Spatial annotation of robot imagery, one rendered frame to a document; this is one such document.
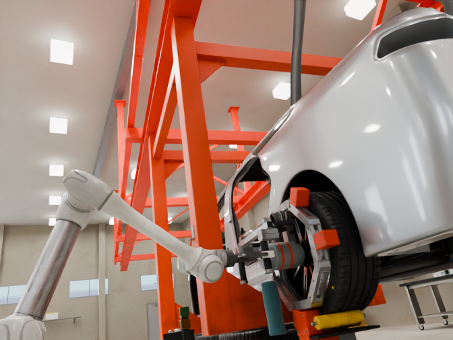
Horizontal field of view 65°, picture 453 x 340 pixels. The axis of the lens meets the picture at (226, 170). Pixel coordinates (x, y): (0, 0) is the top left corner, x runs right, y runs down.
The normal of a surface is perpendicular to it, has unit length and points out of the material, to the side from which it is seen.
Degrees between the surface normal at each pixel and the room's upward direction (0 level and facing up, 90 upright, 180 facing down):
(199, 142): 90
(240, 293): 90
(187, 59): 90
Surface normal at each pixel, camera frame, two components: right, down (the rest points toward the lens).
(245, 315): 0.29, -0.42
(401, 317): -0.90, -0.05
